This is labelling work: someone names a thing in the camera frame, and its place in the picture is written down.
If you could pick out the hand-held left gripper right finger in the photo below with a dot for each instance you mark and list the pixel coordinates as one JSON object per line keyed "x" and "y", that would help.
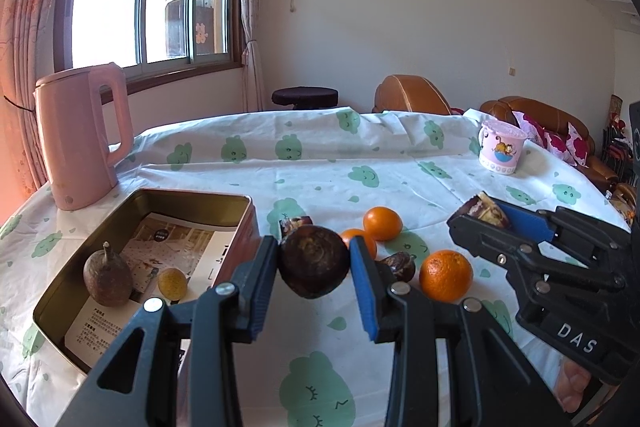
{"x": 362, "y": 294}

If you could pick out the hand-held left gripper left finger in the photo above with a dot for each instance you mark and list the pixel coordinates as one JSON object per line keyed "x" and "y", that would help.
{"x": 262, "y": 289}

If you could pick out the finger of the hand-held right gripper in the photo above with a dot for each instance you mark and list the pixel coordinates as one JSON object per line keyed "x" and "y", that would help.
{"x": 525, "y": 220}
{"x": 480, "y": 237}

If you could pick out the dark purple wrinkled fruit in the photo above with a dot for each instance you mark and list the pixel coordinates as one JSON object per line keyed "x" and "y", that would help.
{"x": 479, "y": 208}

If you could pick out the small dark brown fruit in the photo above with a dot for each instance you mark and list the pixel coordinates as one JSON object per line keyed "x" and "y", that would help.
{"x": 402, "y": 267}

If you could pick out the large orange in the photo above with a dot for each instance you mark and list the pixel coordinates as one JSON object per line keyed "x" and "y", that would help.
{"x": 445, "y": 277}

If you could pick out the large dark brown round fruit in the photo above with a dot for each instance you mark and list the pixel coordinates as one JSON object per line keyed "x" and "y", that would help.
{"x": 312, "y": 263}

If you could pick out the small orange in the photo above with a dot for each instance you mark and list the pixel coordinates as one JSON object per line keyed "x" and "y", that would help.
{"x": 382, "y": 223}
{"x": 356, "y": 233}

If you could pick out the rectangular tin box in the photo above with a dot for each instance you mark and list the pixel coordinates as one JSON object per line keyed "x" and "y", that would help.
{"x": 175, "y": 207}

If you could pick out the person's right hand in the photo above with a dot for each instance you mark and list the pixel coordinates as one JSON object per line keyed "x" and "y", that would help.
{"x": 575, "y": 384}

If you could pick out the pink cartoon cup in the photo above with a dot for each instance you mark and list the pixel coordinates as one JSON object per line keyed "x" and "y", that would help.
{"x": 500, "y": 149}

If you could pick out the dark snack packet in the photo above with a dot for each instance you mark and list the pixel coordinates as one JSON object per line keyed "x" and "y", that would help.
{"x": 297, "y": 223}

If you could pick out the floral cushion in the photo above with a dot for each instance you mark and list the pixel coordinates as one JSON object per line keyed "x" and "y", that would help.
{"x": 567, "y": 147}
{"x": 530, "y": 127}

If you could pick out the small yellow fruit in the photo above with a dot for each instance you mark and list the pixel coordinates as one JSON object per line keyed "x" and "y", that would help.
{"x": 172, "y": 283}

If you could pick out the printed paper leaflet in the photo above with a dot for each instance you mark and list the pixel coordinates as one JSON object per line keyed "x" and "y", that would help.
{"x": 165, "y": 249}

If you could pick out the brown leather sofa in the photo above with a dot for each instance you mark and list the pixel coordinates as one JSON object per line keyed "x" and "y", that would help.
{"x": 545, "y": 112}

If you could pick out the white tablecloth with green clouds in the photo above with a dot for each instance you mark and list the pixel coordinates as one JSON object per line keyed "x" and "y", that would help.
{"x": 320, "y": 177}

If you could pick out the dark chair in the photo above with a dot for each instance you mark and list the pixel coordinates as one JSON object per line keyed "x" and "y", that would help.
{"x": 615, "y": 132}

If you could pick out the brown pear-shaped fruit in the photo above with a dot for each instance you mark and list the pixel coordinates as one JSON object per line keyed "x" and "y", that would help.
{"x": 107, "y": 279}

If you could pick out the wooden chair back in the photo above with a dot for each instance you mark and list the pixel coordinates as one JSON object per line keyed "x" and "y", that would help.
{"x": 410, "y": 94}

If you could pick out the dark round stool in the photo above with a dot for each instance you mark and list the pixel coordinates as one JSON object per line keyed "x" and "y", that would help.
{"x": 305, "y": 97}

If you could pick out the pink electric kettle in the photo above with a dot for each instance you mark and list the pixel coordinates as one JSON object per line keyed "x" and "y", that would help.
{"x": 80, "y": 142}

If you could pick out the pale pink narrow curtain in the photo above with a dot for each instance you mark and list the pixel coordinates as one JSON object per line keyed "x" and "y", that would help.
{"x": 250, "y": 7}

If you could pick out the pink floral curtain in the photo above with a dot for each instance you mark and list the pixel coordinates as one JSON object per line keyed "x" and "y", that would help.
{"x": 30, "y": 37}

